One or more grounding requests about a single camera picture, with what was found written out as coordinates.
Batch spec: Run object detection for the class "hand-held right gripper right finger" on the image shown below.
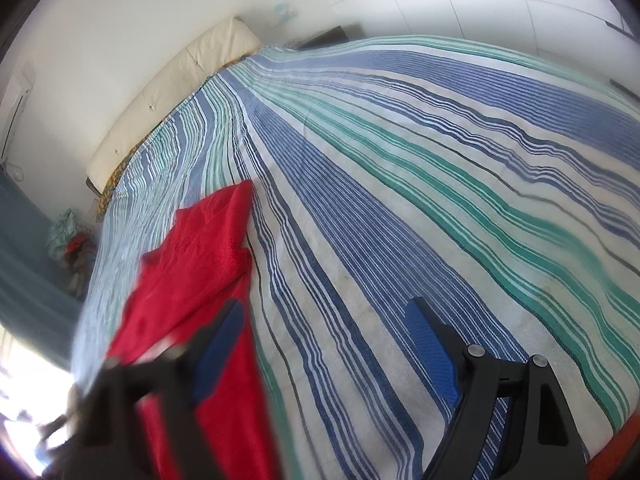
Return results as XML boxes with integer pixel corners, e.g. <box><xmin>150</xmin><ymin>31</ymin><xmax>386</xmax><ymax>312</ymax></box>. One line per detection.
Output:
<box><xmin>404</xmin><ymin>297</ymin><xmax>589</xmax><ymax>480</ymax></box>

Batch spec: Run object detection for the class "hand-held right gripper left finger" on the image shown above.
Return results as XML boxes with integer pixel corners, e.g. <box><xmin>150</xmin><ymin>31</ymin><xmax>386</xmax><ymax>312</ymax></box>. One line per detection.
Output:
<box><xmin>40</xmin><ymin>298</ymin><xmax>246</xmax><ymax>480</ymax></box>

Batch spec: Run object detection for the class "red sweater with white rabbit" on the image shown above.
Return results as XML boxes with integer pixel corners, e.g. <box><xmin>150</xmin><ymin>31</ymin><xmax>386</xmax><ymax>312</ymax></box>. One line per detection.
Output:
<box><xmin>105</xmin><ymin>180</ymin><xmax>284</xmax><ymax>480</ymax></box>

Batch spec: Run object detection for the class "pile of colourful clothes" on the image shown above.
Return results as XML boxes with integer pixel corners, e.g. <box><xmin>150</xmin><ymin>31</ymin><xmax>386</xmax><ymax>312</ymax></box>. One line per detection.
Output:
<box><xmin>47</xmin><ymin>209</ymin><xmax>99</xmax><ymax>302</ymax></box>

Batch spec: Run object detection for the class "blue green striped bedspread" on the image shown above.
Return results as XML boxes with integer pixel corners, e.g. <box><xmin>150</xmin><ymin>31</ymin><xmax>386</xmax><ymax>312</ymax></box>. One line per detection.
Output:
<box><xmin>70</xmin><ymin>35</ymin><xmax>640</xmax><ymax>480</ymax></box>

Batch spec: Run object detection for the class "yellow patterned pillow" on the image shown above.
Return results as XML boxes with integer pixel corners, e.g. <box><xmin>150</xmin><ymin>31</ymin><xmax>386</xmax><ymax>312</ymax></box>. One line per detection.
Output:
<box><xmin>94</xmin><ymin>154</ymin><xmax>136</xmax><ymax>224</ymax></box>

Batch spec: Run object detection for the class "orange textured cloth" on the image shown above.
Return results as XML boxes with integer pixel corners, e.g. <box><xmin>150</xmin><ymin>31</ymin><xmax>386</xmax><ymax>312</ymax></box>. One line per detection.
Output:
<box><xmin>584</xmin><ymin>452</ymin><xmax>627</xmax><ymax>480</ymax></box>

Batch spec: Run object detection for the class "blue curtain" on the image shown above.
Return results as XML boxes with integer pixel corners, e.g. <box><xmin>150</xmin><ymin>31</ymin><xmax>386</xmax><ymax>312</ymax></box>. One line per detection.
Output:
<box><xmin>0</xmin><ymin>169</ymin><xmax>96</xmax><ymax>367</ymax></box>

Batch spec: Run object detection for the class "cream padded headboard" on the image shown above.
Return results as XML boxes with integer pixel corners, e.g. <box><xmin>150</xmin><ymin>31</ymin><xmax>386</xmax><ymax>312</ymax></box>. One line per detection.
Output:
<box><xmin>86</xmin><ymin>16</ymin><xmax>264</xmax><ymax>196</ymax></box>

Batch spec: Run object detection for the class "dark wooden nightstand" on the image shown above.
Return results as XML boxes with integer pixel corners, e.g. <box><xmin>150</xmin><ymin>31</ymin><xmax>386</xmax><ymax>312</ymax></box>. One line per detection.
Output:
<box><xmin>294</xmin><ymin>23</ymin><xmax>364</xmax><ymax>51</ymax></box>

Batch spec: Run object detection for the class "white wardrobe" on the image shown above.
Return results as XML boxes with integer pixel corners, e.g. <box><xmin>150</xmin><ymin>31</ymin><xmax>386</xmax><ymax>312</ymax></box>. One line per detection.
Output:
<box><xmin>350</xmin><ymin>0</ymin><xmax>640</xmax><ymax>97</ymax></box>

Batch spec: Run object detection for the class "wall switch panel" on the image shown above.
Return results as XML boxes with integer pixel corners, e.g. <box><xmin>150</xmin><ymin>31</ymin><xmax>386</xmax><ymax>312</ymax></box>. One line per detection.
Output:
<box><xmin>269</xmin><ymin>2</ymin><xmax>297</xmax><ymax>29</ymax></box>

